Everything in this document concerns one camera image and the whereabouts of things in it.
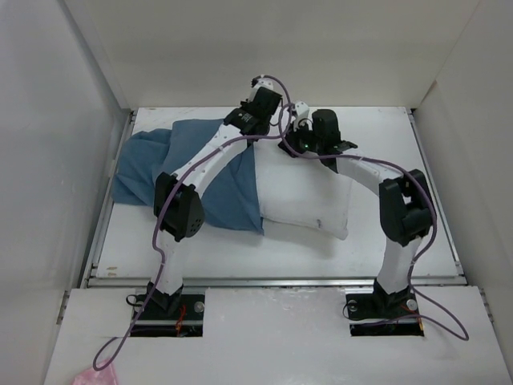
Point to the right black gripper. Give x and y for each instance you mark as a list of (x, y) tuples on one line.
[(292, 135)]

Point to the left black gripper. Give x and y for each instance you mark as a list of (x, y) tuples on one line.
[(245, 105)]

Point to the white pillow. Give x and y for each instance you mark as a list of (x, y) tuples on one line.
[(296, 191)]

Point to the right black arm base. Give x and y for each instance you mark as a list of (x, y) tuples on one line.
[(368, 318)]

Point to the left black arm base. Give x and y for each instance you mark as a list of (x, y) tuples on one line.
[(184, 319)]

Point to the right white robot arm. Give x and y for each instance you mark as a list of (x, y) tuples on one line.
[(406, 210)]

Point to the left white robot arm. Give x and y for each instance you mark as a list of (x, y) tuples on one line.
[(177, 202)]

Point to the pink plastic bag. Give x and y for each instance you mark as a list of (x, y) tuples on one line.
[(90, 376)]

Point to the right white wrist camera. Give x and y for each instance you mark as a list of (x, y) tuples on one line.
[(300, 115)]

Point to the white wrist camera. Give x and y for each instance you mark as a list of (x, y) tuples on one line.
[(300, 115), (258, 83)]

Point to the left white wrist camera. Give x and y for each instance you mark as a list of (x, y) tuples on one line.
[(258, 83)]

